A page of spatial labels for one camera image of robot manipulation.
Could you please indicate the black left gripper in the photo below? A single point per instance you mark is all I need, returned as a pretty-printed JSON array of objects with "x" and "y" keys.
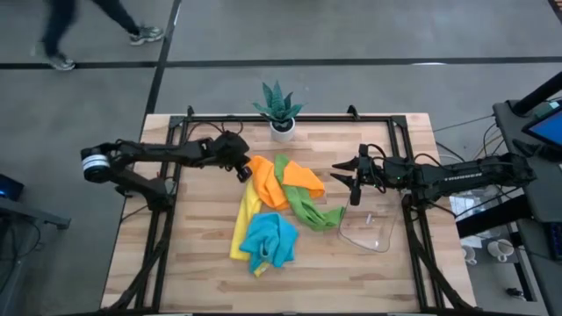
[{"x": 230, "y": 149}]

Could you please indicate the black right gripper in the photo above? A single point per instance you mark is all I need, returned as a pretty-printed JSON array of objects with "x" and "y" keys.
[{"x": 371, "y": 173}]

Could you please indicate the orange microfiber towel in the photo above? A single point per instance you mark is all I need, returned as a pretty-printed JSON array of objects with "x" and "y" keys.
[{"x": 268, "y": 184}]

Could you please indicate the green microfiber towel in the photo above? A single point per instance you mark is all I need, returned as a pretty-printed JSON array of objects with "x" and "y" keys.
[{"x": 307, "y": 210}]

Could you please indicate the clear plastic basket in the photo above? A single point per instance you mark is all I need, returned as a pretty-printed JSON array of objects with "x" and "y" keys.
[{"x": 373, "y": 228}]

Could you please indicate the yellow microfiber towel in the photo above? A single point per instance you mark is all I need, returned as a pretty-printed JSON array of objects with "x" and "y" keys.
[{"x": 243, "y": 219}]

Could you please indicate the blue microfiber towel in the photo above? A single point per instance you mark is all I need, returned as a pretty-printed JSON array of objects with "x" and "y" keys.
[{"x": 272, "y": 239}]

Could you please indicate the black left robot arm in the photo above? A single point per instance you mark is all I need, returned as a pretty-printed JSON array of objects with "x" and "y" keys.
[{"x": 145, "y": 153}]

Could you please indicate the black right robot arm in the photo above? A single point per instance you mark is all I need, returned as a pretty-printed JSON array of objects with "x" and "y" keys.
[{"x": 461, "y": 177}]

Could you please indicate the white round plant pot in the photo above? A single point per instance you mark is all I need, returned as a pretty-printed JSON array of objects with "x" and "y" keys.
[{"x": 281, "y": 135}]

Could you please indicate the green succulent plant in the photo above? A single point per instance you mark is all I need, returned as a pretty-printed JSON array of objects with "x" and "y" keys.
[{"x": 277, "y": 103}]

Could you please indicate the white mug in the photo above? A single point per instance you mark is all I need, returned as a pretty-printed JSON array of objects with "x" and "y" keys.
[
  {"x": 500, "y": 249},
  {"x": 469, "y": 254}
]

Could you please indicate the black workstation stand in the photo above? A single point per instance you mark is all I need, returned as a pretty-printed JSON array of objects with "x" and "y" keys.
[{"x": 538, "y": 193}]

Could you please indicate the black plug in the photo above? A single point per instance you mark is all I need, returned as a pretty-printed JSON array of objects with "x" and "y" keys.
[{"x": 513, "y": 292}]

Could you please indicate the blue screen monitor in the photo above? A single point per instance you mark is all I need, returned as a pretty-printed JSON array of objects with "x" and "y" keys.
[{"x": 549, "y": 129}]

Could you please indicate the grey side table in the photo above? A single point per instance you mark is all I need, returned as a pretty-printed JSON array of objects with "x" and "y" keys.
[{"x": 30, "y": 213}]

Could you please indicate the person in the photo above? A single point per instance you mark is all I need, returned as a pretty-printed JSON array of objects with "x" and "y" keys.
[{"x": 57, "y": 26}]

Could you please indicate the black device with blue light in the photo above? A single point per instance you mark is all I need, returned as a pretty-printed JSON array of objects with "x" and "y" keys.
[{"x": 9, "y": 188}]

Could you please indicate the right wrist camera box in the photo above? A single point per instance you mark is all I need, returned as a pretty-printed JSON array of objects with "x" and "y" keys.
[{"x": 355, "y": 197}]

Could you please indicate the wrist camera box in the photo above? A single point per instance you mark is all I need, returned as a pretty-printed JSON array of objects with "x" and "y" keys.
[
  {"x": 244, "y": 172},
  {"x": 355, "y": 197}
]

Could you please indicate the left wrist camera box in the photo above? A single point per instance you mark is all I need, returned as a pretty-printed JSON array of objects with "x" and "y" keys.
[{"x": 244, "y": 172}]

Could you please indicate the black metal table frame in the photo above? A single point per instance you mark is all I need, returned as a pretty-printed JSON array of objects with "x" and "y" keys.
[{"x": 333, "y": 118}]

